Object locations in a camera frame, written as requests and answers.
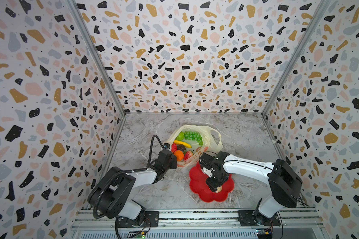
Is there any red flower-shaped plate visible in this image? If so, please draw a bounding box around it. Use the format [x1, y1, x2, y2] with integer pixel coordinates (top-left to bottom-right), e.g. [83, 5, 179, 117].
[189, 163, 235, 203]

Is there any yellow plastic fruit-print bag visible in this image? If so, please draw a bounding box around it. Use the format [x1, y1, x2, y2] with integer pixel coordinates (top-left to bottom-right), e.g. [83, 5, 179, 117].
[166, 124, 223, 167]

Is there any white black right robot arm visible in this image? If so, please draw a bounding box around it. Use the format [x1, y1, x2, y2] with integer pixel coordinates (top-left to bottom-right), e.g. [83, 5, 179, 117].
[199, 151, 302, 219]

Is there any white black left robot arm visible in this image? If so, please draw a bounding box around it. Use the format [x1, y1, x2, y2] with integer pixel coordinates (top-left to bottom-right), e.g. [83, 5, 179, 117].
[87, 149, 177, 225]

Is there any orange toy fruit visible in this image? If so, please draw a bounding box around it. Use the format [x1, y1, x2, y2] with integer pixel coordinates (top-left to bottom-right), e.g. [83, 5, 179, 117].
[174, 150, 184, 161]

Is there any red toy fruit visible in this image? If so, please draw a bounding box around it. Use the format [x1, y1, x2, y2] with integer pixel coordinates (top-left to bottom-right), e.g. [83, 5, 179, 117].
[171, 143, 178, 153]

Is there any yellow toy banana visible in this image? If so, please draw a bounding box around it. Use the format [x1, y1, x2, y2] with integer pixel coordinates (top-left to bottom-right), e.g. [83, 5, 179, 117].
[174, 140, 192, 148]

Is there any green wrinkled toy fruit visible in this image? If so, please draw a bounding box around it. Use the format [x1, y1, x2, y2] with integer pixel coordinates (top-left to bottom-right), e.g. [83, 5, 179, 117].
[176, 131, 185, 141]

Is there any green toy grape bunch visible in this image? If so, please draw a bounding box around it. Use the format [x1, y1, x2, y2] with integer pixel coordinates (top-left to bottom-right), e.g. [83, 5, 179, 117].
[184, 131, 203, 146]

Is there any black corrugated left cable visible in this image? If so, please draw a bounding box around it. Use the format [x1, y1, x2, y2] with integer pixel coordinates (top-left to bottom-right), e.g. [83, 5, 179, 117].
[92, 134, 170, 220]

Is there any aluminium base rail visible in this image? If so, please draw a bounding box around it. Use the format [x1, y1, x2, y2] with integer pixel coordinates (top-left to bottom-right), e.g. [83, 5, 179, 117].
[68, 208, 329, 239]

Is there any aluminium left corner post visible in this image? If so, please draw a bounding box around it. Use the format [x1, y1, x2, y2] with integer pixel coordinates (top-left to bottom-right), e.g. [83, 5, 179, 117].
[66, 0, 126, 118]

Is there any aluminium corner post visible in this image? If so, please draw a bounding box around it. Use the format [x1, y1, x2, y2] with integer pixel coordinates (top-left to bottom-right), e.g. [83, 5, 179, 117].
[261, 0, 331, 118]
[66, 0, 126, 118]

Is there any aluminium right corner post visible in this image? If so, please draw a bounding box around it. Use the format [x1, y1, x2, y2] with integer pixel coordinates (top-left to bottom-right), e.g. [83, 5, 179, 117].
[261, 0, 331, 118]

